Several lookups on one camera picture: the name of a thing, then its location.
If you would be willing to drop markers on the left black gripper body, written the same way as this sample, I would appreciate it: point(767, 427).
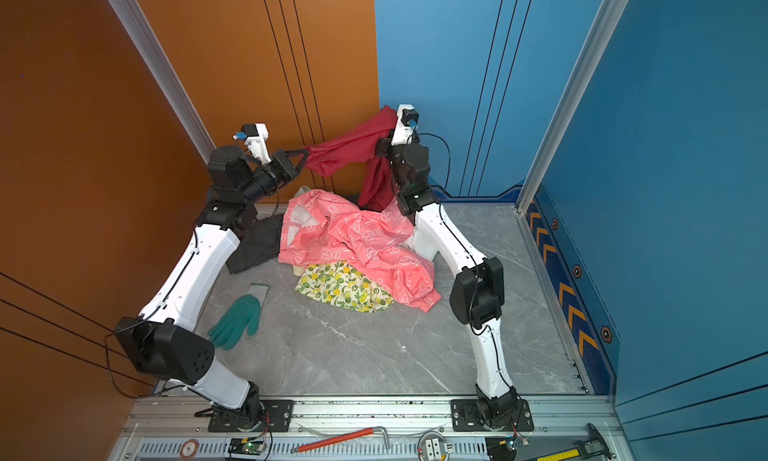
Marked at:
point(268, 179)

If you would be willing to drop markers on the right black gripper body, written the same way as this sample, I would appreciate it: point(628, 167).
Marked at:
point(398, 160)

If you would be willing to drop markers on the dark red cloth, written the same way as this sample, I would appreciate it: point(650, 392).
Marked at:
point(359, 146)

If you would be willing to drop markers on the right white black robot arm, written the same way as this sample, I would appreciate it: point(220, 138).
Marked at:
point(478, 291)

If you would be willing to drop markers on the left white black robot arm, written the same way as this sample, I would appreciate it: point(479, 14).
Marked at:
point(161, 341)

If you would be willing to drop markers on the pink patterned cloth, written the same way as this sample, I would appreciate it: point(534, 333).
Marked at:
point(324, 228)

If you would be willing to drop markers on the dark grey cloth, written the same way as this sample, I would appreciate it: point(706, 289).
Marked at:
point(260, 244)

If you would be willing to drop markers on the white cloth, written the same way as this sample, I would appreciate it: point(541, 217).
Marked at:
point(420, 243)

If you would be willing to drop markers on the lemon print cloth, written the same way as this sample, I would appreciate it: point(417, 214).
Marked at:
point(341, 285)

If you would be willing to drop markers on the green work glove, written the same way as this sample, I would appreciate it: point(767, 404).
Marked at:
point(243, 316)

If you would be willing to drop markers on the green circuit board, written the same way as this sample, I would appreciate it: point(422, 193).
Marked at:
point(246, 449)

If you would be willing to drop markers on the small white connector block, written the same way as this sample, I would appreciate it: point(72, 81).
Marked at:
point(434, 446)

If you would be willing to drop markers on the yellow tape measure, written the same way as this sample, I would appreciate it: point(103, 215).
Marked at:
point(560, 456)

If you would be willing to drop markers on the black digital caliper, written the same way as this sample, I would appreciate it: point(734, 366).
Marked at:
point(594, 446)

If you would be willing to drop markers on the cream cloth at wall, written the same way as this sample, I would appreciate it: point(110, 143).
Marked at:
point(304, 189)

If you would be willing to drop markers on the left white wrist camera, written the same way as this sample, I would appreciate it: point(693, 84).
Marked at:
point(254, 136)

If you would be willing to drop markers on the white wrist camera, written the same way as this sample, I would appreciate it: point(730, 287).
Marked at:
point(254, 136)
point(406, 125)

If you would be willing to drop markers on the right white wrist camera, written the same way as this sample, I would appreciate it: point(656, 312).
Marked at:
point(406, 125)

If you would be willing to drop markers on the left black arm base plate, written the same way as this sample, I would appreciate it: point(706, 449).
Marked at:
point(274, 415)

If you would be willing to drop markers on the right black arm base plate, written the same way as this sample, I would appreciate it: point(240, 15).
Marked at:
point(465, 417)

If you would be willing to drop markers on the red handled hex key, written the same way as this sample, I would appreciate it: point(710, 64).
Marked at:
point(365, 432)

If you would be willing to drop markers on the small board with wires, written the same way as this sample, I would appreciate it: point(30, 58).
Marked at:
point(505, 448)

